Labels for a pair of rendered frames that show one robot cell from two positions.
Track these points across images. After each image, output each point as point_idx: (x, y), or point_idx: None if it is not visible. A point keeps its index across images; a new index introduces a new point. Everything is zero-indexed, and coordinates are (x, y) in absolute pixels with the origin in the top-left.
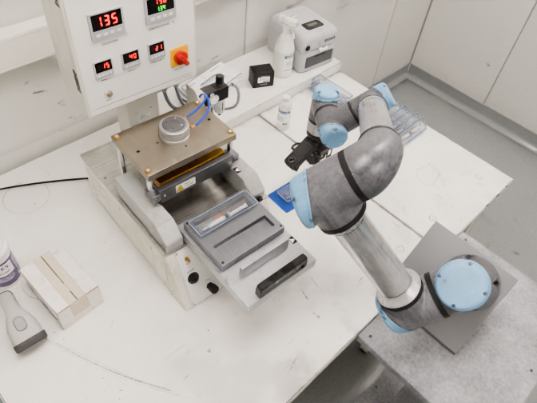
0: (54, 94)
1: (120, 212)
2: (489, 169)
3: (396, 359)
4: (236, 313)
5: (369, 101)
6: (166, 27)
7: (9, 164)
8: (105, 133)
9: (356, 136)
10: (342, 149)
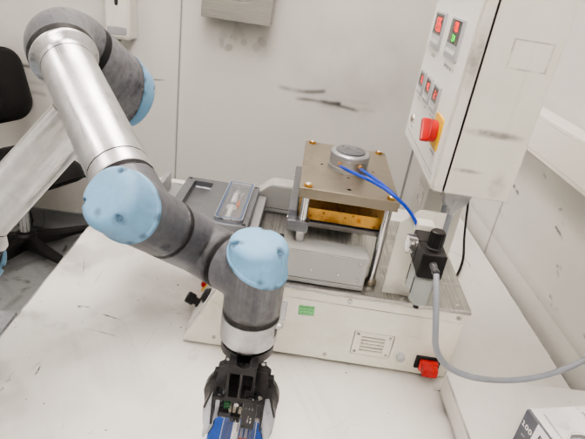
0: (561, 251)
1: None
2: None
3: None
4: (172, 273)
5: (131, 136)
6: (448, 74)
7: (503, 270)
8: (530, 346)
9: None
10: (106, 34)
